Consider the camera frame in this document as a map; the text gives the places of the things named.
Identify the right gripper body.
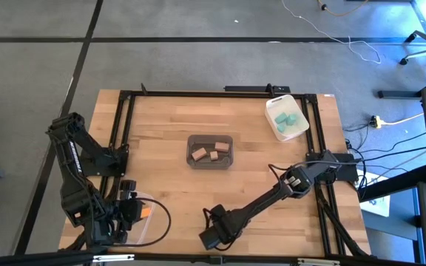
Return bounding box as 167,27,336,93
207,209,246,243

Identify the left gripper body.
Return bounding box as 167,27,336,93
118,198,144,225

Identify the clear plastic bin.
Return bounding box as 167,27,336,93
122,190,158,245

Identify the grey translucent plastic bin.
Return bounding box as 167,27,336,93
186,134,234,171

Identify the white plastic bin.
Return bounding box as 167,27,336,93
264,94,311,143

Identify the white paper sheet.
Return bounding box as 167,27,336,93
359,173,391,218

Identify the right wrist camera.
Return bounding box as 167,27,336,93
210,203,228,219

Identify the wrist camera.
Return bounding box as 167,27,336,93
210,203,228,219
119,180,138,200

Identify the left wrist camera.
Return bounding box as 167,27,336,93
119,180,138,200

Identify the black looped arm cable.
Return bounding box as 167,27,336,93
115,197,172,248

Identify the silver metal bracket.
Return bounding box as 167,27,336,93
92,253,135,263
297,257,342,266

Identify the black aluminium table frame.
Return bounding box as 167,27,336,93
59,83,373,266

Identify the black bar bracket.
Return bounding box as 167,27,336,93
223,84,291,94

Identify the black floor cable bundle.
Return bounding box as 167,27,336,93
344,125,426,177

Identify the white floor cable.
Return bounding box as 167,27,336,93
281,0,382,64

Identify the orange floor cable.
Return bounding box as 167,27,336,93
316,0,369,18

